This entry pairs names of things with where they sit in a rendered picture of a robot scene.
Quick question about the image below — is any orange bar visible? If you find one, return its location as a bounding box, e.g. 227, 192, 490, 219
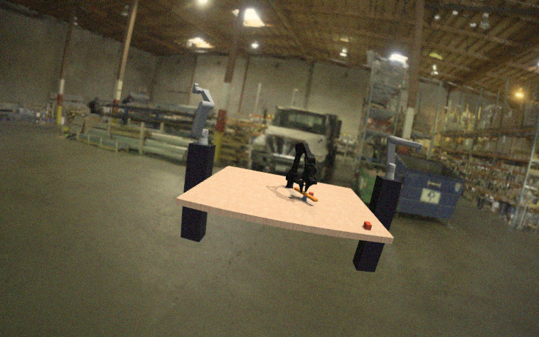
294, 187, 318, 202

